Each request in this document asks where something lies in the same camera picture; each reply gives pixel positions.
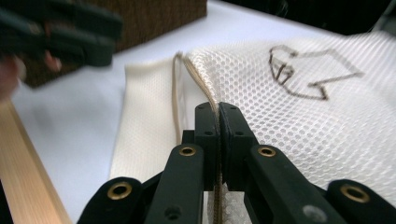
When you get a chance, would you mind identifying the brown wicker basket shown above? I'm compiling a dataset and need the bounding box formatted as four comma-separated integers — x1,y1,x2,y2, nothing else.
22,0,208,89

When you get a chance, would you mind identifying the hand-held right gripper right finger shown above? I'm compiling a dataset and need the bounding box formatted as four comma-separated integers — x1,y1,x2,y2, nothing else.
219,102,260,192

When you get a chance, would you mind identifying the cream mesh laundry bag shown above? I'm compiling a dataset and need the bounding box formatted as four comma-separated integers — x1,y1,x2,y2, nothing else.
108,31,396,224

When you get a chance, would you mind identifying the light wooden table frame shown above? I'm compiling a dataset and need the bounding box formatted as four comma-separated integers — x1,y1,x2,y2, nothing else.
0,99,73,224

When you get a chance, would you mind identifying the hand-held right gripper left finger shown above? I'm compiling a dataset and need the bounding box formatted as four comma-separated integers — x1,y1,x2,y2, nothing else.
181,102,219,191

